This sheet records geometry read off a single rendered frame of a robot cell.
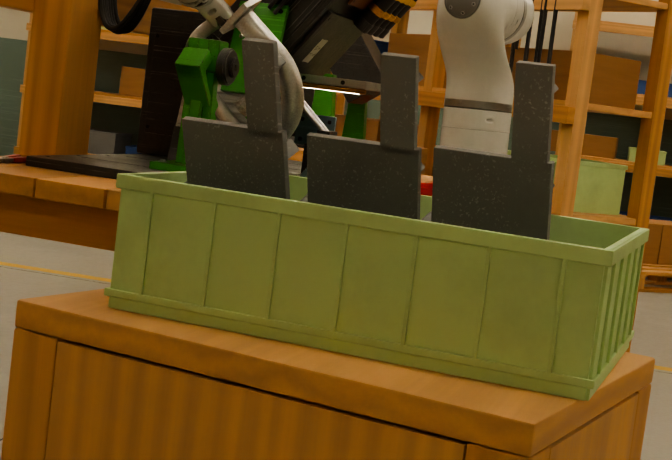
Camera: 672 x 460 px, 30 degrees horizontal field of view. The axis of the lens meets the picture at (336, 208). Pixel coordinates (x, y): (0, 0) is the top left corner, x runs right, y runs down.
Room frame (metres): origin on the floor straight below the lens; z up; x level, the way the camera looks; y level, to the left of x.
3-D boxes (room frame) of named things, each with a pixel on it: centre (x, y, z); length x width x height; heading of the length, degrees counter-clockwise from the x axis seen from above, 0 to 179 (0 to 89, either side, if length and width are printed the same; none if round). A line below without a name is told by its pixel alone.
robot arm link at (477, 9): (2.19, -0.21, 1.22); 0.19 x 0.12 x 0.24; 152
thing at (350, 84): (2.95, 0.13, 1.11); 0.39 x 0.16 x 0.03; 73
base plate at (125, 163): (2.90, 0.25, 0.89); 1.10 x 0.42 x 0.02; 163
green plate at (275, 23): (2.81, 0.21, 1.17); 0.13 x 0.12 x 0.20; 163
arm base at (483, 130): (2.22, -0.23, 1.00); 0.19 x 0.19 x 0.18
